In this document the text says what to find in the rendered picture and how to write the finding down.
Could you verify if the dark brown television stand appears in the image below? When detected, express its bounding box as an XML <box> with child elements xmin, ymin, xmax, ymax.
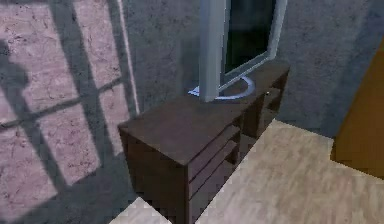
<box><xmin>117</xmin><ymin>59</ymin><xmax>291</xmax><ymax>224</ymax></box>

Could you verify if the silver television set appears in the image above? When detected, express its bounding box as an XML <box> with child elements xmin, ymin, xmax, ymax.
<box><xmin>187</xmin><ymin>0</ymin><xmax>289</xmax><ymax>103</ymax></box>

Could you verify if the orange brown room door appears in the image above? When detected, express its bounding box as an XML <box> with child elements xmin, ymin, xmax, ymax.
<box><xmin>330</xmin><ymin>34</ymin><xmax>384</xmax><ymax>181</ymax></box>

